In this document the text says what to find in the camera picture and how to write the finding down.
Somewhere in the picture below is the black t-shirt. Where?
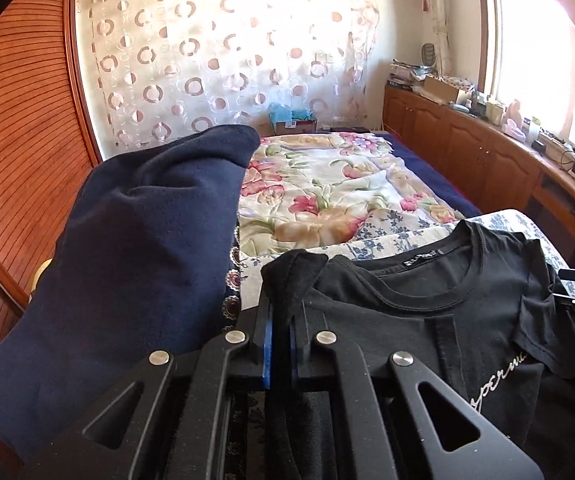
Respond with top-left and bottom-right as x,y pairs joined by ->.
261,221 -> 575,479

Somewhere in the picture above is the navy blue garment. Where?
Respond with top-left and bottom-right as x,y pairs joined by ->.
0,125 -> 260,460

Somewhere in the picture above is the blue floral white board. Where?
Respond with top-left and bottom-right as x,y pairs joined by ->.
240,209 -> 569,310

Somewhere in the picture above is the long wooden cabinet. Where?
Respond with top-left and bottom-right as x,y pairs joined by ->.
382,84 -> 575,264

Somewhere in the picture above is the navy blue bedsheet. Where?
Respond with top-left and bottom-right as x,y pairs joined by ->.
375,131 -> 481,218

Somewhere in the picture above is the cardboard box on cabinet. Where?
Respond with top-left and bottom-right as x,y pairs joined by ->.
423,76 -> 474,104

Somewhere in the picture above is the floral pink quilt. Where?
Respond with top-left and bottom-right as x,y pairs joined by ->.
238,132 -> 464,257

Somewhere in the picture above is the wooden slatted wardrobe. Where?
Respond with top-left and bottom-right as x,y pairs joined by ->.
0,0 -> 104,376

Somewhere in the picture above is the teal item box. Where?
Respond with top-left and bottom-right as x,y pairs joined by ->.
268,103 -> 318,136

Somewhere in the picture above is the patterned sheer curtain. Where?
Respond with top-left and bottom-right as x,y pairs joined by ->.
77,0 -> 380,158

